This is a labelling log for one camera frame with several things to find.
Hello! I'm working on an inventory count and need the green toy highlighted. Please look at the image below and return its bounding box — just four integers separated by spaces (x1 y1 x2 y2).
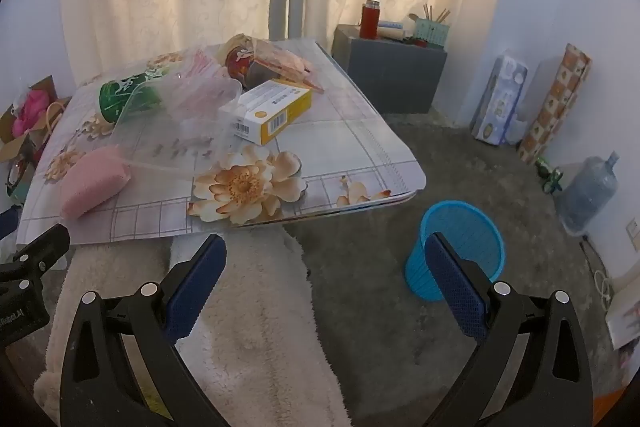
535 157 565 195

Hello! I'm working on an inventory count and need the white and yellow medicine box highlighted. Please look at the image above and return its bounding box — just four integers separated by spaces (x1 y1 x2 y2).
218 78 313 146

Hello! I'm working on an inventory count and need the orange snack wrapper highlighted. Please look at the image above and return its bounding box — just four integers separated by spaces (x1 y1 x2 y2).
250 38 326 95

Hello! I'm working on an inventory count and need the white and blue carton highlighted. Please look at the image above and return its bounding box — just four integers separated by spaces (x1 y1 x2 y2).
470 54 530 146

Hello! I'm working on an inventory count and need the red thermos bottle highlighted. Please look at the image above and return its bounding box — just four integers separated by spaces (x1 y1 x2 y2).
360 0 382 40

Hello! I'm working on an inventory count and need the teal utensil holder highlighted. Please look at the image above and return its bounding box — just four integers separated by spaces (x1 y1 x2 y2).
412 18 449 48

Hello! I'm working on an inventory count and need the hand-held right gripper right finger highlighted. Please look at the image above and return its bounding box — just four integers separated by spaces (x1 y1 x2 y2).
424 232 594 427

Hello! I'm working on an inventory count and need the green printed cup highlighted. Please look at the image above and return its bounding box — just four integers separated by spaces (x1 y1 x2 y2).
98 59 168 128

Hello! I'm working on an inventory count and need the bunch of wooden chopsticks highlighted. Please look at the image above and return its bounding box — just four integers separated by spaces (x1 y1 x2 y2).
422 3 451 24

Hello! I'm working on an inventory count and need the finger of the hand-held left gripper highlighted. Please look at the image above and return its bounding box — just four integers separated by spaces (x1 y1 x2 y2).
0 208 20 239
0 223 72 281

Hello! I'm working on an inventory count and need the pink plush item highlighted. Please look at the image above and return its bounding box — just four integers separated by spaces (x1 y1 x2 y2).
12 89 53 138

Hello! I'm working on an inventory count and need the patterned rolled mat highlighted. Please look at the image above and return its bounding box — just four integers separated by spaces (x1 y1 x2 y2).
517 43 593 165

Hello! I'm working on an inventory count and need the clear plastic container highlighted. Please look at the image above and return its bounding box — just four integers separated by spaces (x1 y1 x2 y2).
110 79 248 180

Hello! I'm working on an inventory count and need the white cable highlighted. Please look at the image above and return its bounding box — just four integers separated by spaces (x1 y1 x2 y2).
592 269 613 313

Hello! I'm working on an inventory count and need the red milk can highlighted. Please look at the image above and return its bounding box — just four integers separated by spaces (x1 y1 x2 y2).
225 48 261 88

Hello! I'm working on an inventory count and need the pink sponge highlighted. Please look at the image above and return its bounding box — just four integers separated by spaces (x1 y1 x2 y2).
60 146 133 220

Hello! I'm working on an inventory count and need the blue plastic wastebasket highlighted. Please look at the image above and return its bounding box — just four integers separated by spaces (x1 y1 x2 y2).
405 201 506 303

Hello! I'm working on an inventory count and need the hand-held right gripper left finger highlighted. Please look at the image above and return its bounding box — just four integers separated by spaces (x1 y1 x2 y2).
59 233 228 427

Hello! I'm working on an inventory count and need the clear blue water jug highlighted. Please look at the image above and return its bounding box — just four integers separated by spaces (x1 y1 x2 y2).
557 151 621 235

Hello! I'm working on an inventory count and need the brown cardboard box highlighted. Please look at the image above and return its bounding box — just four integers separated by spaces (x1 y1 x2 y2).
0 76 71 168

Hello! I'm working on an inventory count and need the grey cabinet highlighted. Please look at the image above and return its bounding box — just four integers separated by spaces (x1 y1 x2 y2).
332 24 448 115

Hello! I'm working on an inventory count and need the white printed carton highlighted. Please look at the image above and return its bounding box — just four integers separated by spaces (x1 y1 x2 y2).
605 274 640 350

